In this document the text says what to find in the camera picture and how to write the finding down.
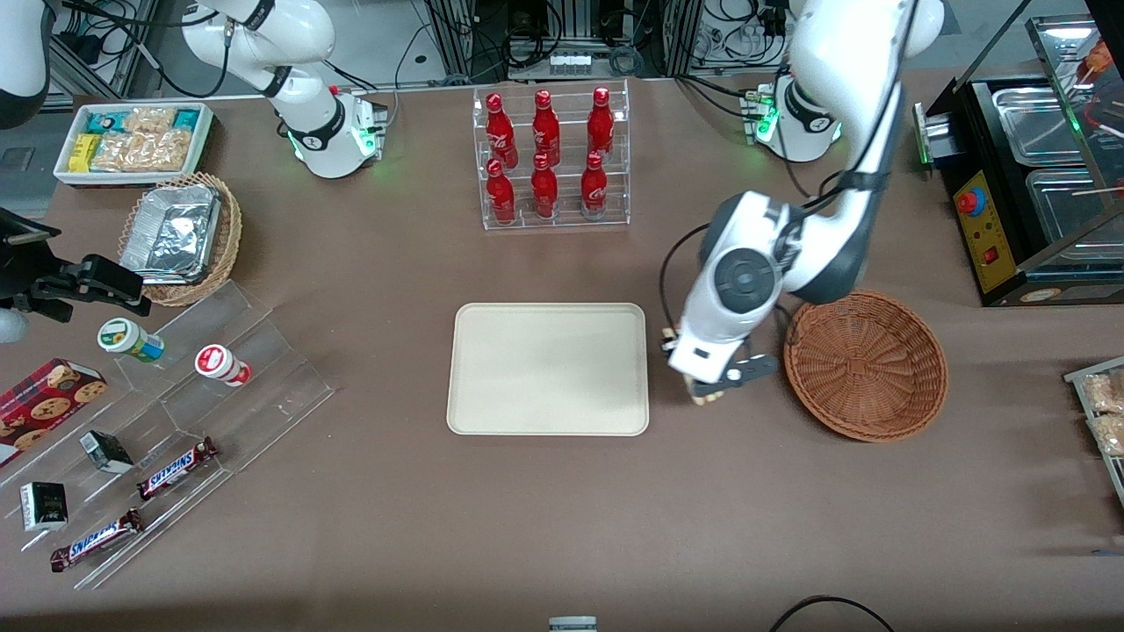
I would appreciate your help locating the teal snack packet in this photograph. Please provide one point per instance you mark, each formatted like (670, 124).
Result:
(187, 118)
(110, 120)

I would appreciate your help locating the clear bag of snacks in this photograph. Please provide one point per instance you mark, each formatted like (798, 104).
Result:
(149, 118)
(140, 152)

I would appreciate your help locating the steel food pan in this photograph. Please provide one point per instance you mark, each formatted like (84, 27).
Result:
(1041, 123)
(1071, 206)

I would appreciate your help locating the wrapped pastry packet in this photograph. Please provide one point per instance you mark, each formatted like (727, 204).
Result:
(1111, 434)
(1106, 392)

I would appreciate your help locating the grey device edge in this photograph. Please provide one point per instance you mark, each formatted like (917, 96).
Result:
(572, 624)

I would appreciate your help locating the red plaid cookie box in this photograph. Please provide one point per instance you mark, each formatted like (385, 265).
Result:
(48, 404)

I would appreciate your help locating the red cola bottle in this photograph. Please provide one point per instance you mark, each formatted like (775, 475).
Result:
(500, 193)
(594, 186)
(544, 189)
(601, 125)
(499, 132)
(546, 127)

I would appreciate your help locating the light wicker basket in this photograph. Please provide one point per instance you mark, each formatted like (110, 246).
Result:
(230, 233)

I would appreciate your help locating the small black carton box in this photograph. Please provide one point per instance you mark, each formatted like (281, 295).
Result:
(44, 506)
(107, 451)

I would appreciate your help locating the Snickers chocolate bar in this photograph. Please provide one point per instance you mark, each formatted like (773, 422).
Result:
(97, 541)
(176, 468)

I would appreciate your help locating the aluminium frame structure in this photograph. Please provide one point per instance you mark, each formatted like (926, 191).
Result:
(492, 35)

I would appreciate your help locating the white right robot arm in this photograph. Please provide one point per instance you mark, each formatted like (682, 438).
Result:
(307, 114)

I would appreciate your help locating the orange fried food item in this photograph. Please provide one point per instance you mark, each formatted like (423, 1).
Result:
(1099, 57)

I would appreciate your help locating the white power strip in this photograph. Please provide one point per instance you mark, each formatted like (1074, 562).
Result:
(569, 61)

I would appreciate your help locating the black food warmer case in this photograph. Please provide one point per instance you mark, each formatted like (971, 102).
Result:
(983, 237)

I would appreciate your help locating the clear acrylic bottle rack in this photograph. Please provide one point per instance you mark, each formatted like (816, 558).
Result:
(562, 219)

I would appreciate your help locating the white rectangular snack bin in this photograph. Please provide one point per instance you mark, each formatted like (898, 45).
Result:
(63, 171)

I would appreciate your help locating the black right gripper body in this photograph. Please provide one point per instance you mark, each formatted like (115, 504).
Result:
(25, 277)

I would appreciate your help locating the cream rectangular serving tray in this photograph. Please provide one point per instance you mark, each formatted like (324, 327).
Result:
(544, 369)

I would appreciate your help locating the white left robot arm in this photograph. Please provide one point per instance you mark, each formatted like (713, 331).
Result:
(825, 53)

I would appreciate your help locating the yellow snack packet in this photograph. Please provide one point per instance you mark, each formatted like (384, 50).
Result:
(84, 152)

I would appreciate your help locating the green lid yogurt cup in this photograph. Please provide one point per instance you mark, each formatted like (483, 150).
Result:
(127, 339)

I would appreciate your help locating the stack of foil trays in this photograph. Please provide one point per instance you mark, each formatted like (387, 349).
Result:
(171, 233)

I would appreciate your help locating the grey metal pastry tray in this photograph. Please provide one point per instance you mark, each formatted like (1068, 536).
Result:
(1078, 377)

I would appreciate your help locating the clear acrylic stepped display stand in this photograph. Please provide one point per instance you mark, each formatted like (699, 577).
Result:
(255, 395)

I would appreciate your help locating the red lid yogurt cup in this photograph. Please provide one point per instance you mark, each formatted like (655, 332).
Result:
(219, 363)

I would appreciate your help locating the brown wicker basket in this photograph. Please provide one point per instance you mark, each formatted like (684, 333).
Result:
(865, 364)

